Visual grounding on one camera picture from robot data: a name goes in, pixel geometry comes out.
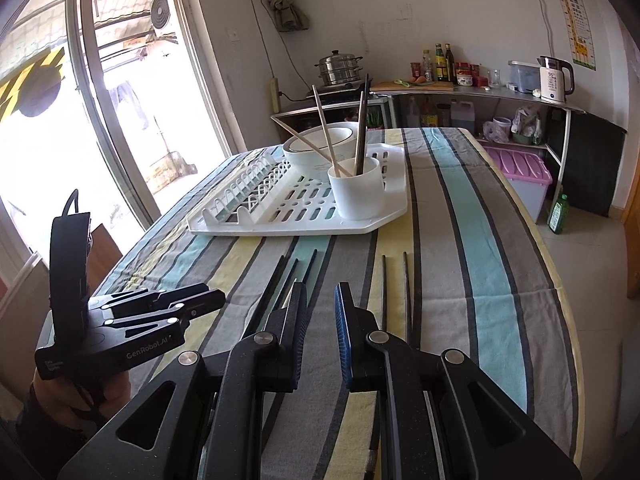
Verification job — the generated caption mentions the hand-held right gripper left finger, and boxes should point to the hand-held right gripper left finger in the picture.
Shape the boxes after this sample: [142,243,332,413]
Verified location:
[57,282,307,480]

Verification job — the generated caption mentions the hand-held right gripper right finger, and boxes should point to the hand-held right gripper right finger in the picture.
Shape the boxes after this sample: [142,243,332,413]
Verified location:
[334,282,583,480]

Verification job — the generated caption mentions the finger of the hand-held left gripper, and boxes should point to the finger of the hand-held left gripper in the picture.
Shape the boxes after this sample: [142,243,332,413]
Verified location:
[105,290,227,338]
[90,282,212,311]

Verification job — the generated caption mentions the white cup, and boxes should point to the white cup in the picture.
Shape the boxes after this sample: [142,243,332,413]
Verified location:
[327,156,386,221]

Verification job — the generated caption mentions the person's left hand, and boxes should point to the person's left hand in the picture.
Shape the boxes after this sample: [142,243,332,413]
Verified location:
[30,360,132,433]

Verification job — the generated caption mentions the brown wooden board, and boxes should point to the brown wooden board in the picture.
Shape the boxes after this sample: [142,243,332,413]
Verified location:
[89,224,123,263]

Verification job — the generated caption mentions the striped tablecloth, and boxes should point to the striped tablecloth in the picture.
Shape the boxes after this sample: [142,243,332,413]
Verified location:
[37,127,583,480]

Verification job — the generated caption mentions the white plastic dish rack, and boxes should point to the white plastic dish rack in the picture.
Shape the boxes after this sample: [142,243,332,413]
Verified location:
[186,142,412,237]

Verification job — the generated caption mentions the white ceramic bowl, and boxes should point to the white ceramic bowl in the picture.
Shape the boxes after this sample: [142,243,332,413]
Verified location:
[282,140,361,170]
[283,122,368,158]

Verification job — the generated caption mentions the yellow and black sign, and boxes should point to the yellow and black sign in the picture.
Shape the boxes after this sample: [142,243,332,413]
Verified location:
[0,45,66,121]

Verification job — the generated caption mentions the pink lid storage box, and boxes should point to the pink lid storage box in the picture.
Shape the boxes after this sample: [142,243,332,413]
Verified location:
[482,146,553,223]

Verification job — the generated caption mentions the green plastic bottle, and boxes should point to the green plastic bottle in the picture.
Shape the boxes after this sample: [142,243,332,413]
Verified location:
[546,194,570,235]

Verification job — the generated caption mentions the black gas stove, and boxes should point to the black gas stove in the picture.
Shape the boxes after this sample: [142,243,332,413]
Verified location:
[306,80,388,106]

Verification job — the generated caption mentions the dark plastic jug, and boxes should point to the dark plastic jug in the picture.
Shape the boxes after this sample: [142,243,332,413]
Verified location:
[450,99,477,123]

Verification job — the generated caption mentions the wooden cutting board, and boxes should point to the wooden cutting board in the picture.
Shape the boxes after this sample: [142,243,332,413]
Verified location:
[372,81,457,92]

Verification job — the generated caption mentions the stainless steamer pot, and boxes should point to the stainless steamer pot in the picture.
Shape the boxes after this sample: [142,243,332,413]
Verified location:
[315,50,363,86]

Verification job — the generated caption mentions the plastic bags under counter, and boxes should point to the plastic bags under counter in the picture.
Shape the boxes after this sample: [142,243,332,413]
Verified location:
[511,106,546,146]

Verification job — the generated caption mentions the outdoor air conditioner unit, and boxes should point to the outdoor air conditioner unit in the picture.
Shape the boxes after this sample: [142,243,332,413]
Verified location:
[149,0,176,38]

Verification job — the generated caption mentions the metal counter shelf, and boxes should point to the metal counter shelf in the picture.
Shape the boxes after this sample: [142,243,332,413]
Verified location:
[270,82,588,211]

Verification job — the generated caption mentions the black panel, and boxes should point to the black panel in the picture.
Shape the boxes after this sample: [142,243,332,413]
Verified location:
[545,109,628,218]

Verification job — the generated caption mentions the grey plastic container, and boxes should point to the grey plastic container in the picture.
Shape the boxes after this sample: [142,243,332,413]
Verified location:
[508,60,543,93]

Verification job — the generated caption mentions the white electric kettle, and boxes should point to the white electric kettle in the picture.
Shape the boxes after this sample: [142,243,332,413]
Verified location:
[537,56,576,106]

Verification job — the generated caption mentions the sliding glass door frame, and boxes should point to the sliding glass door frame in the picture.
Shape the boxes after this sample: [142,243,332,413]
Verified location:
[75,0,236,231]

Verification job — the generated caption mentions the black power cable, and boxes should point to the black power cable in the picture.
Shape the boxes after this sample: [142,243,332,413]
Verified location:
[244,0,321,103]

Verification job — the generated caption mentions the giraffe wall poster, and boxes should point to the giraffe wall poster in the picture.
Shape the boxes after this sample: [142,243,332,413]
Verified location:
[551,0,598,72]

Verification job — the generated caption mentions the thin wall cable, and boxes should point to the thin wall cable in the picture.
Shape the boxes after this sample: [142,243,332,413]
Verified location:
[524,0,552,58]

